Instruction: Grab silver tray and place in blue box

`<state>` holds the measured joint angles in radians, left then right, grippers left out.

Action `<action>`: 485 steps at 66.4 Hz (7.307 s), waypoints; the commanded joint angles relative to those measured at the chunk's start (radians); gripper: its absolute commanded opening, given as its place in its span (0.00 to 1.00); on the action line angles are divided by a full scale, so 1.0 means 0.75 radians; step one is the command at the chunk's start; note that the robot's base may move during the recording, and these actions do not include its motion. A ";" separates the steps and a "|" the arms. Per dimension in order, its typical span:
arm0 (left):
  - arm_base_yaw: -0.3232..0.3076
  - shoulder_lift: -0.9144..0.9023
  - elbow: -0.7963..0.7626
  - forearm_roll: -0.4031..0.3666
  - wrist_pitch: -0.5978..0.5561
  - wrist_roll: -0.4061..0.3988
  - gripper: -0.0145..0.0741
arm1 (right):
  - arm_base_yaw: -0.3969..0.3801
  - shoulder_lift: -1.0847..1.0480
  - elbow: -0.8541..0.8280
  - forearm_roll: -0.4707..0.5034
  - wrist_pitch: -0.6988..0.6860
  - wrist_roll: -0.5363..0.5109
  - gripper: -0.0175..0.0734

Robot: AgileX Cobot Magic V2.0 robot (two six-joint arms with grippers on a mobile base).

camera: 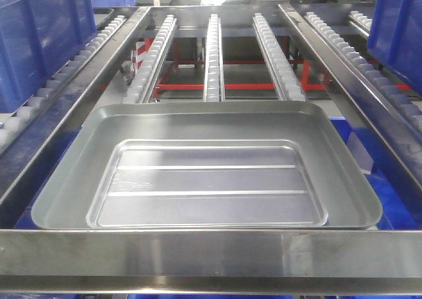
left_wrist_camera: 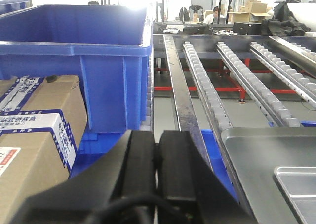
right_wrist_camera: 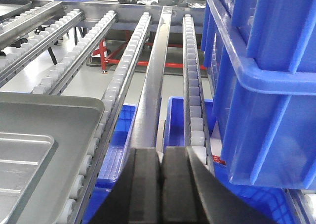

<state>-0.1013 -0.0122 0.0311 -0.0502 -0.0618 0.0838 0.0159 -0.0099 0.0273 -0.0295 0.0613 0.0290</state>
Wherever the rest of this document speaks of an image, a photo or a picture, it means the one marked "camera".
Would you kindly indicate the blue crate upper left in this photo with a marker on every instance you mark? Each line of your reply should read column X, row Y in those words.
column 37, row 38

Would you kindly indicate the right white roller track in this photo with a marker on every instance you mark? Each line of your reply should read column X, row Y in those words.
column 286, row 85

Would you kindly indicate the red metal frame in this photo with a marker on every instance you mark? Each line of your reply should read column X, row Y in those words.
column 139, row 53

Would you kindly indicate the large grey metal tray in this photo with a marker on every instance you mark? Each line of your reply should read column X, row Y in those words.
column 340, row 184

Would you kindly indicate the steel divider rail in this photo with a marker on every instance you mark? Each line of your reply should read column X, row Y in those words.
column 29, row 159
column 391, row 137

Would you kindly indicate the left steel divider rail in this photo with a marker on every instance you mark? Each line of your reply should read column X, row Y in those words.
column 29, row 159

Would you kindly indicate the centre white roller track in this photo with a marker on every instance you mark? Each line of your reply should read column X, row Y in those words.
column 214, row 65

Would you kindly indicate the small silver ribbed tray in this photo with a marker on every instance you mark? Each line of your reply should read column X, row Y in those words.
column 206, row 184

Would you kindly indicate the white roller track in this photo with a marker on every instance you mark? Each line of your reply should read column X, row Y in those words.
column 286, row 85
column 142, row 86
column 214, row 65

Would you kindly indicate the blue crate upper right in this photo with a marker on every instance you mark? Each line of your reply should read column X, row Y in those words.
column 395, row 39

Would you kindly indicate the right steel divider rail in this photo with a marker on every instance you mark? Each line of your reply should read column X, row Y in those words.
column 391, row 137

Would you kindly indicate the far left roller track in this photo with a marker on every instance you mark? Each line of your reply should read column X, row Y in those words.
column 15, row 123

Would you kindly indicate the blue crate below tray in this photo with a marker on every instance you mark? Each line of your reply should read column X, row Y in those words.
column 395, row 215

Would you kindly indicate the front steel rack bar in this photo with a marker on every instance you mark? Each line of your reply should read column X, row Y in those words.
column 323, row 262

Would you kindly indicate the left white roller track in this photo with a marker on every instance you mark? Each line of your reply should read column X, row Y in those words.
column 142, row 86

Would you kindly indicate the far right roller track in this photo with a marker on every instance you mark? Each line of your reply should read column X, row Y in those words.
column 389, row 91

